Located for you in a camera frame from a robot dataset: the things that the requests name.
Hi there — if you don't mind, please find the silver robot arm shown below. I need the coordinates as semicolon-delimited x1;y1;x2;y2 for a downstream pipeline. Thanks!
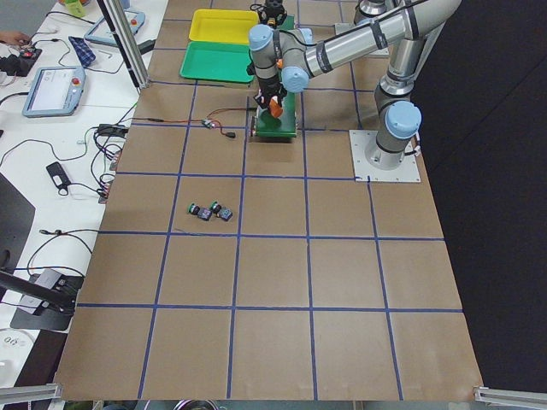
248;0;460;170
250;0;397;29

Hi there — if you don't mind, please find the aluminium frame post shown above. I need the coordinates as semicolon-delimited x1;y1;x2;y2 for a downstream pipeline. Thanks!
97;0;150;90

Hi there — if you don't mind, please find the green push button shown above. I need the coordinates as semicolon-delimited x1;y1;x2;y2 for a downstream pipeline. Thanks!
210;201;233;221
188;203;212;221

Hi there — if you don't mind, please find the red black power cable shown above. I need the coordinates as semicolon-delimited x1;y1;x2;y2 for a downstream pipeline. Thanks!
132;106;253;136

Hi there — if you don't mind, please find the green plastic tray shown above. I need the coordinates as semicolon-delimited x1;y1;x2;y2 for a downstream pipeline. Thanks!
179;41;254;84

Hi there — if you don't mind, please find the teach pendant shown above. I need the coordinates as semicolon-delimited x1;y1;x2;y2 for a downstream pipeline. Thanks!
84;9;149;48
22;66;86;118

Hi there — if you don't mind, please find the green conveyor belt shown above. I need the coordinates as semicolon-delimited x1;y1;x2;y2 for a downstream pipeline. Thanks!
246;9;297;139

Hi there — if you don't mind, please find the teach pendant far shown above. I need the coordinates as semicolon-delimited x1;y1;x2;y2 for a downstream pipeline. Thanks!
84;9;149;48

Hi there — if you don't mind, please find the teach pendant near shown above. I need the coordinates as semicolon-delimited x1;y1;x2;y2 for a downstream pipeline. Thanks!
22;66;86;118

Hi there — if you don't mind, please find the yellow plastic tray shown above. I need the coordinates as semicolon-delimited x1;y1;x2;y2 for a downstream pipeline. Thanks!
189;9;259;44

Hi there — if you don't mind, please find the black power adapter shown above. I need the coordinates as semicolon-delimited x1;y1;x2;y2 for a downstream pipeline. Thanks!
45;161;72;190

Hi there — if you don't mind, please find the blue checkered cloth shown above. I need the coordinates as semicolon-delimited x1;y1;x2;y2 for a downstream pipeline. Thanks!
68;36;97;68

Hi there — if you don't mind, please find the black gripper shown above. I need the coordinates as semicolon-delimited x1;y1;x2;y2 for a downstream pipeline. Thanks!
254;79;286;110
260;0;287;26

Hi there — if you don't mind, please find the plain orange cylinder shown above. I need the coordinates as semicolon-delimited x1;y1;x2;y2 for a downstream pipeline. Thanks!
268;96;283;118

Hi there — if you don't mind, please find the small speed controller board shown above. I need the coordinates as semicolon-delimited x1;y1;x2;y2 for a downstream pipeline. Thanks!
202;119;215;129

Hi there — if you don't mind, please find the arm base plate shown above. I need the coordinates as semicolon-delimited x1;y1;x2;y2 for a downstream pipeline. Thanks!
349;130;421;183

